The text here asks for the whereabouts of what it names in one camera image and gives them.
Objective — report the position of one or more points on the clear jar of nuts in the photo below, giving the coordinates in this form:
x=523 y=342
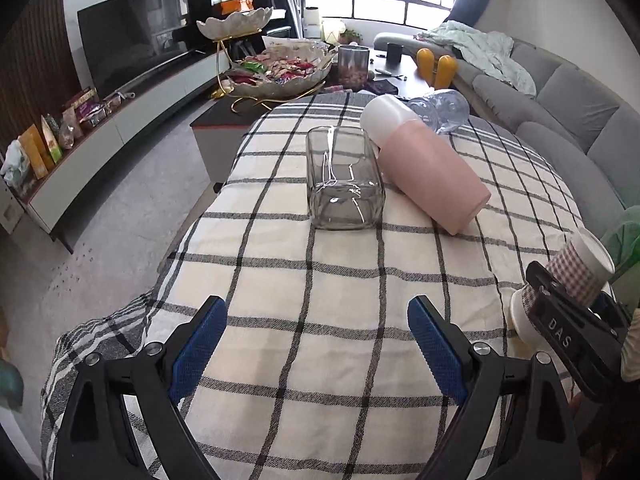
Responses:
x=352 y=66

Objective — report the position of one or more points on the clear plastic water bottle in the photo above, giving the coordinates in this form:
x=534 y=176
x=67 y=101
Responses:
x=443 y=110

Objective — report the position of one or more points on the two-tier shell snack tray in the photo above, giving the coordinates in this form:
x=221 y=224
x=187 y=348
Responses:
x=286 y=70

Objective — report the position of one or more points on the checkered paper cup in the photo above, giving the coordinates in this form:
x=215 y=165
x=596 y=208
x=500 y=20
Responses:
x=583 y=266

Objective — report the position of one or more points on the black mug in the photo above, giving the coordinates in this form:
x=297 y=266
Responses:
x=393 y=57

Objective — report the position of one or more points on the white tv cabinet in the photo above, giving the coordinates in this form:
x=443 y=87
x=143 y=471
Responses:
x=56 y=192

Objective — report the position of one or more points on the grey sectional sofa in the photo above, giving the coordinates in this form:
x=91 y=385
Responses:
x=586 y=131

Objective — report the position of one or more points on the orange snack box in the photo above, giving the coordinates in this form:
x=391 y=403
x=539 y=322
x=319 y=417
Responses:
x=38 y=155

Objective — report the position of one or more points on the black flat television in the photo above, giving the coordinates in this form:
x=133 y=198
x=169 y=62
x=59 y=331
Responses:
x=124 y=39

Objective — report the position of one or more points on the black white plaid tablecloth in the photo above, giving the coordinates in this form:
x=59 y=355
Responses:
x=317 y=375

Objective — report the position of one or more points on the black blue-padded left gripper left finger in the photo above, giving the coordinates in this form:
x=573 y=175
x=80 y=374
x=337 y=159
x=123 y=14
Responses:
x=96 y=439

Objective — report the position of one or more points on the square clear glass cup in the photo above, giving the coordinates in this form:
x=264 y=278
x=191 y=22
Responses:
x=345 y=189

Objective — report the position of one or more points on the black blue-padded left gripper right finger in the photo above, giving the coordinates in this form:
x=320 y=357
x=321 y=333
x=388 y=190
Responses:
x=537 y=440

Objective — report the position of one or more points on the mint green blanket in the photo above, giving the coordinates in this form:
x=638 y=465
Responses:
x=489 y=52

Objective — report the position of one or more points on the pink tumbler white lid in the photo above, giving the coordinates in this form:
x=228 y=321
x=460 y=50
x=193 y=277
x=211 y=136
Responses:
x=423 y=165

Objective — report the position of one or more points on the right hand beige sleeve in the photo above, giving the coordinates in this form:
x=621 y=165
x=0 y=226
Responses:
x=630 y=363

